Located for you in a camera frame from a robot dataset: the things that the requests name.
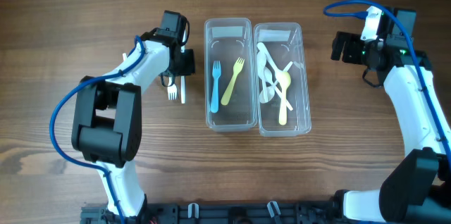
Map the slim white fork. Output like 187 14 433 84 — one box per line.
180 31 187 104

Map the small white fork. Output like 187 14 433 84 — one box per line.
167 77 178 101

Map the light blue fork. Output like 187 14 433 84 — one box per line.
210 61 221 113

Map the cream yellow fork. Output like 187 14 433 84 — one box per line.
221 57 245 106

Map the yellow green spoon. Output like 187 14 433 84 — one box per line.
276 71 291 125

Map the white spoon wide handle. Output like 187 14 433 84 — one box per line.
257 42 288 84

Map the clear white spoon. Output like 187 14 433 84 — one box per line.
257 51 268 103

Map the white spoon bowl up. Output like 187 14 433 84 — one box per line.
264 67 293 111

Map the white spoon thin handle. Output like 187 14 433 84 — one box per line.
259 61 293 110

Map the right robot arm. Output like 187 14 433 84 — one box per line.
331 0 450 223

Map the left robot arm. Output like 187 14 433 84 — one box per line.
71 11 195 223

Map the left clear plastic container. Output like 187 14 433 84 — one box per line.
204 18 257 132

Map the clear plastic container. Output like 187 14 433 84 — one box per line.
204 18 257 132
254 23 311 137

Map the right clear plastic container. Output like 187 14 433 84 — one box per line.
254 23 311 137

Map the left blue cable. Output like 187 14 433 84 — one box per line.
48 35 146 224

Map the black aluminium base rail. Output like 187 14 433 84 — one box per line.
80 201 393 224

